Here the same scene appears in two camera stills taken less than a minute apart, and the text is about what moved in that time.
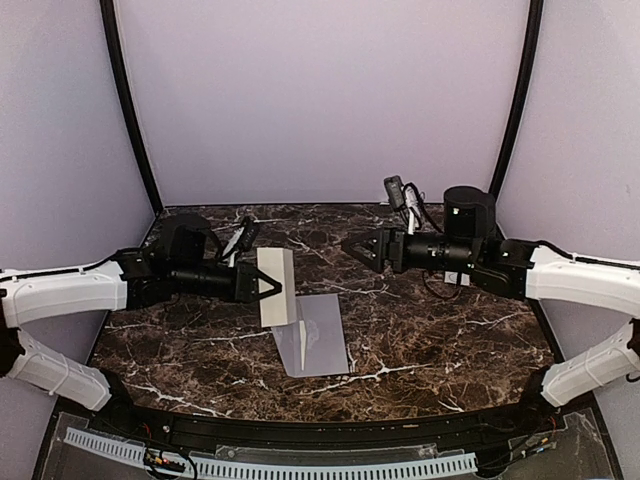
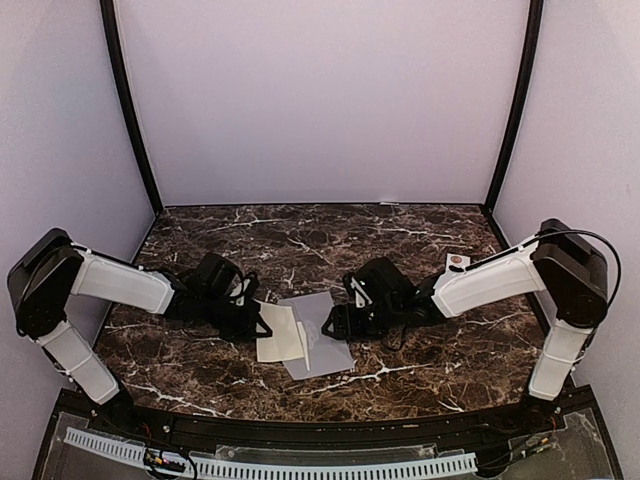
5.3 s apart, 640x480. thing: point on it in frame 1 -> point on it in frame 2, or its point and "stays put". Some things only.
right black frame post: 536,16 stays put
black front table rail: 146,429 stays put
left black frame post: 121,81 stays put
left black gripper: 244,273 -> 246,331
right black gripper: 398,257 -> 345,324
